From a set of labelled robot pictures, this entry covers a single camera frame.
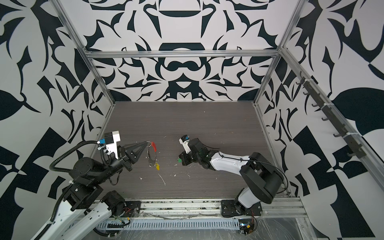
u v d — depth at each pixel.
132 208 0.74
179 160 0.85
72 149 0.41
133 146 0.55
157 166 0.71
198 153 0.67
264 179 0.44
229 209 0.74
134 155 0.55
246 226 0.71
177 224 0.71
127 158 0.51
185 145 0.78
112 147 0.50
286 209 0.76
